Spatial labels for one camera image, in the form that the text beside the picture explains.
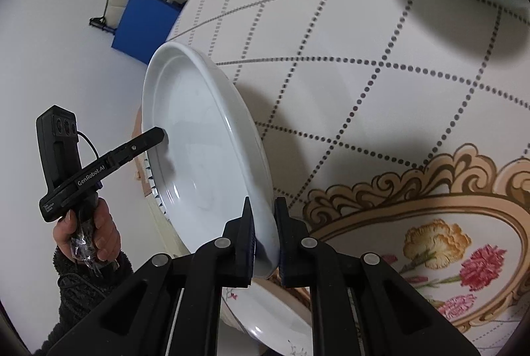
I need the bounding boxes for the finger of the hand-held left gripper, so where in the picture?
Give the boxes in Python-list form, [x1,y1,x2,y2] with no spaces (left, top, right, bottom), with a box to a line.
[111,127,167,171]

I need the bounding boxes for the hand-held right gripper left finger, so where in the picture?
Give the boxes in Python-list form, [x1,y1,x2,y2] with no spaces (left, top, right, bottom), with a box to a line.
[47,197,255,356]

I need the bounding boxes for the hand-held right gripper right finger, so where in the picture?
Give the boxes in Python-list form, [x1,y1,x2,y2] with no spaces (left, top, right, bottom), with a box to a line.
[274,196,483,356]

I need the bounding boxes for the large white plate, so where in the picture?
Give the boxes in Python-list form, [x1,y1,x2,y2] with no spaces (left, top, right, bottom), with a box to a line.
[141,41,277,280]

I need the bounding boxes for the person's left forearm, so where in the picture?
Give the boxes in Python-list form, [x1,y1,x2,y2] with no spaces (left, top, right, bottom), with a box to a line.
[50,248,135,350]

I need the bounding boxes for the person's left hand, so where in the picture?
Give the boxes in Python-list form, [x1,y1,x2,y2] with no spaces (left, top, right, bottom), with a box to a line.
[53,199,122,262]

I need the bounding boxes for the blue patterned rim plate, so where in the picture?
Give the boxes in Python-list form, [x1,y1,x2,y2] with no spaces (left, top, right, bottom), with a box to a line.
[143,157,172,222]

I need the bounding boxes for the floral rimmed white plate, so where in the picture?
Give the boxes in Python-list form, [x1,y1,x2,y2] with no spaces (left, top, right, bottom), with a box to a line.
[217,277,315,356]

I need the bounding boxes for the floral printed tablecloth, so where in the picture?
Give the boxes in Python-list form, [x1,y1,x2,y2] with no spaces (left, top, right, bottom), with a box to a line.
[136,0,530,356]

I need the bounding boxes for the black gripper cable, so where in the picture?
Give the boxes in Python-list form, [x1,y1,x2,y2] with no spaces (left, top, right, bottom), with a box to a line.
[76,131,102,160]

